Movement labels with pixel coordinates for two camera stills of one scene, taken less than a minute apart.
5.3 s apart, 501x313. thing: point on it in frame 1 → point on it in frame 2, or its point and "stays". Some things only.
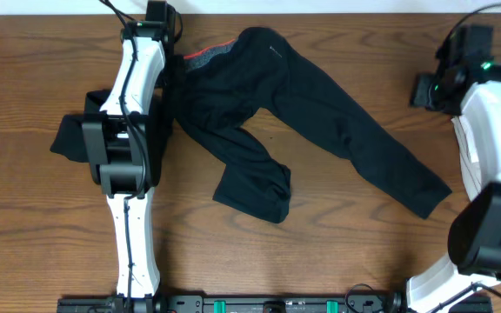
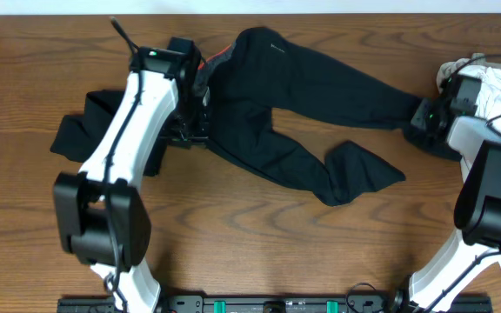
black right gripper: (420, 94) → (418, 117)
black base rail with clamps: (238, 303) stays
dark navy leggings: (259, 76) → (244, 80)
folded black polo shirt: (70, 142) stays
